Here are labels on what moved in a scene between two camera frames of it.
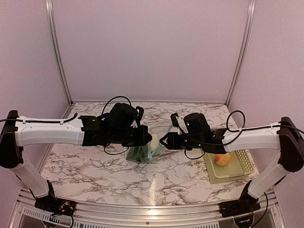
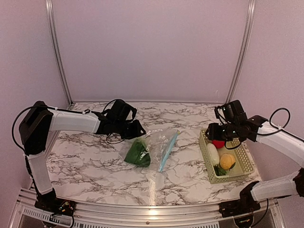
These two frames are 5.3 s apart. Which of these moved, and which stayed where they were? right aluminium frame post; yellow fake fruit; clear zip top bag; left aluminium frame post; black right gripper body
Moved: black right gripper body; yellow fake fruit; clear zip top bag
Stayed: right aluminium frame post; left aluminium frame post
